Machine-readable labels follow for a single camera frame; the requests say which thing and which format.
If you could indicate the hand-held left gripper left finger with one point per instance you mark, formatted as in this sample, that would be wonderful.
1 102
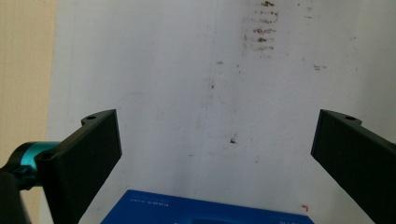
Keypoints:
81 168

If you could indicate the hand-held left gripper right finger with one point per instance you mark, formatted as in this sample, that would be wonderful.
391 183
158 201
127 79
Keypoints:
358 165

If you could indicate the blue cardboard box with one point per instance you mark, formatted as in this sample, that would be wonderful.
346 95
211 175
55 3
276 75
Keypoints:
174 210

